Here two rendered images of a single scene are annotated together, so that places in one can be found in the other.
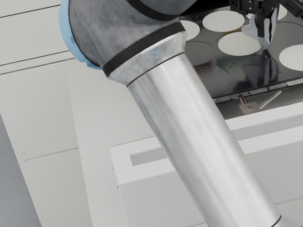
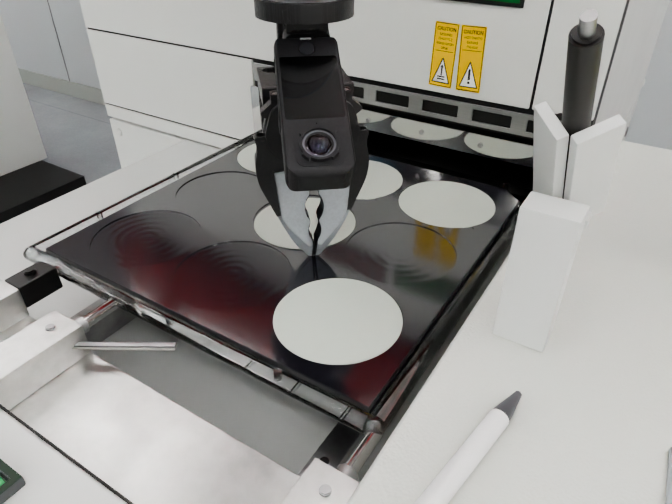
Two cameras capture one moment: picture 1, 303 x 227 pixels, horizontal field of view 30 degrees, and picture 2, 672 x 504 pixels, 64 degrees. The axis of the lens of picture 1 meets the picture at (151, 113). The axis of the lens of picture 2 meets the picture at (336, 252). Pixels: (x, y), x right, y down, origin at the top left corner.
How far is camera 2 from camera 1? 1.01 m
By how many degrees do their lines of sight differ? 32
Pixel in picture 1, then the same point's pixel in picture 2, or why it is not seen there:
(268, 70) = (241, 292)
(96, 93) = (127, 189)
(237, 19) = (380, 187)
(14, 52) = (133, 96)
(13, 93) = (134, 154)
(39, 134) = not seen: hidden behind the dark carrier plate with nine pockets
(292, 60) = (310, 307)
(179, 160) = not seen: outside the picture
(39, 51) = (158, 108)
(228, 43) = not seen: hidden behind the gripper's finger
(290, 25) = (437, 248)
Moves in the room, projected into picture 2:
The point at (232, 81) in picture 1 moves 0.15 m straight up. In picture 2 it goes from (158, 267) to (120, 99)
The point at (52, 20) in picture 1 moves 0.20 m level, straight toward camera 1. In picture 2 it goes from (172, 67) to (63, 105)
